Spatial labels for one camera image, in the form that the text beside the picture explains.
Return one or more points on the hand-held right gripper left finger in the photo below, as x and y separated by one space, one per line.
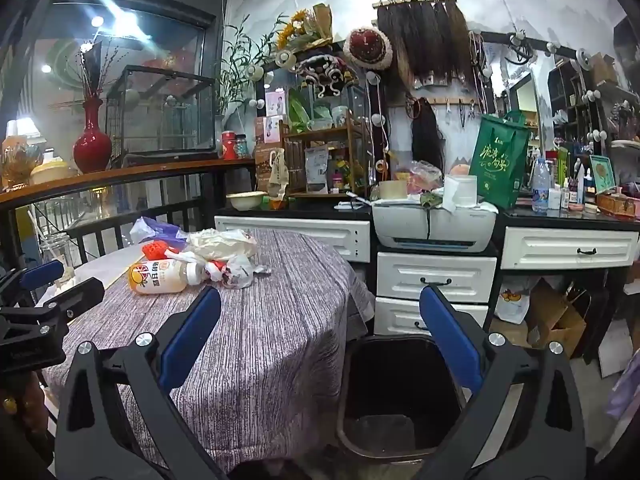
192 337

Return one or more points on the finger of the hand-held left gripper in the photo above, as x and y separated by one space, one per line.
42 274
75 292

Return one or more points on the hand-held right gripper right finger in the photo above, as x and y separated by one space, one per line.
447 340

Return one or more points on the dark plastic trash bin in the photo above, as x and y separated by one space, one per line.
395 385

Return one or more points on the orange juice bottle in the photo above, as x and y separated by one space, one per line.
160 276

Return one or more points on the orange-red round brush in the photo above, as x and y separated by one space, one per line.
156 250

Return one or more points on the cream plastic bag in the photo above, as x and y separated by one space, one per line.
220 244

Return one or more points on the purple plastic bag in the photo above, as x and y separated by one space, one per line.
160 230

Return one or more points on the person's left hand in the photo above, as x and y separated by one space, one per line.
17 395

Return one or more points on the clear glass jar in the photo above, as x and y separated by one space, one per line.
52 250

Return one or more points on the tan kraft bag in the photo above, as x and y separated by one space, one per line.
510 332

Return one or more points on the purple striped tablecloth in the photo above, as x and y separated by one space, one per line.
260 335

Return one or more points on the white orange-print paper bag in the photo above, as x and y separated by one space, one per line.
512 305

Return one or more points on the yellow lidded container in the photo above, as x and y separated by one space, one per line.
50 172

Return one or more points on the cardboard box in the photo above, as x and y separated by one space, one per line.
555 320

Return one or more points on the white printer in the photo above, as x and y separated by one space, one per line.
450 227

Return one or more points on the wooden top black railing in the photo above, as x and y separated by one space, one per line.
125 170

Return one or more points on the red ceramic vase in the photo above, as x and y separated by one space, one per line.
92 150

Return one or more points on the wide white drawer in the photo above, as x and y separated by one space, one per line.
570 247
290 235

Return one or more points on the cream bowl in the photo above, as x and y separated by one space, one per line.
246 201

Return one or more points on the white tissue roll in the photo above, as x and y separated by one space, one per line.
460 192

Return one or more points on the beige tape roll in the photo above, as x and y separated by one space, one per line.
392 190

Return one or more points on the pink plastic bag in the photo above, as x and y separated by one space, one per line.
425 175

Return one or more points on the clear water bottle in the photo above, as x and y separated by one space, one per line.
540 190

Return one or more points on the green tote bag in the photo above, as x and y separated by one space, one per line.
500 165

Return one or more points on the lilac cloth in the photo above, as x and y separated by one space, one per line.
625 390

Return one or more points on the brown printed box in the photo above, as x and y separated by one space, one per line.
261 165

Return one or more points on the red tin can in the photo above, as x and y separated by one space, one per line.
229 145

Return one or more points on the small glass jar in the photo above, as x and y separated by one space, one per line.
241 146

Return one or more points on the dried twig bunch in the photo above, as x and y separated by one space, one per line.
92 80

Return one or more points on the black framed glass cage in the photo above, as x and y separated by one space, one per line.
160 110

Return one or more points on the black wig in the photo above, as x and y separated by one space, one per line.
427 135

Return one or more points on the orange wooden box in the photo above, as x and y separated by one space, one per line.
617 205

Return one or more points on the wooden desktop shelf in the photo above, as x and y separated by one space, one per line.
320 135

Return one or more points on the black framed vanity mirror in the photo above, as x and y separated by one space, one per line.
350 105
522 90

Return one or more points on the dark wooden shelf unit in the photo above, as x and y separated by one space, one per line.
565 95

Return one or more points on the green bamboo plant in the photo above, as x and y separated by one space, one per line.
245 60

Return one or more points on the black white ornate headdress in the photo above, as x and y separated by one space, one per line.
322 72

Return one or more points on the brown hair extensions rack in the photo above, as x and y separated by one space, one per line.
425 40

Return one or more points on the red embroidered hat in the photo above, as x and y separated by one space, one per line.
369 47

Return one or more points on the sunflower bouquet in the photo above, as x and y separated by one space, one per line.
300 30

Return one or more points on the teal sunflower picture frame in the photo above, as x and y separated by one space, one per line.
601 175

